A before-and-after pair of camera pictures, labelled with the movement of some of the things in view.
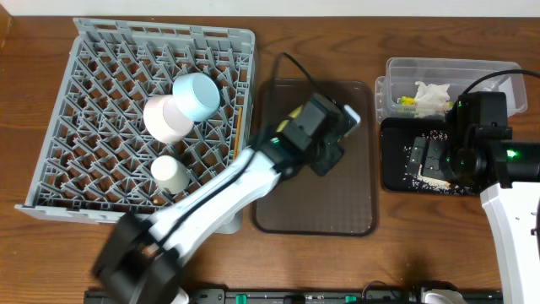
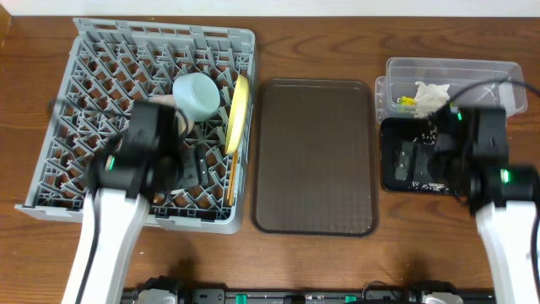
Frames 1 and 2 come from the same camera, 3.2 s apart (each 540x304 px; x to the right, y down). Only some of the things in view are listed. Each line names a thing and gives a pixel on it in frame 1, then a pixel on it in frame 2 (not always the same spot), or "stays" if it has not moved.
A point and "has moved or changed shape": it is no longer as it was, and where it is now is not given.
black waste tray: (413, 158) stays
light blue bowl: (199, 93) stays
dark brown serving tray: (341, 202) stays
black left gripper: (327, 153) -> (198, 167)
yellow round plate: (293, 114) -> (237, 116)
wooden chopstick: (238, 133) has moved or changed shape
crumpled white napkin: (430, 100) stays
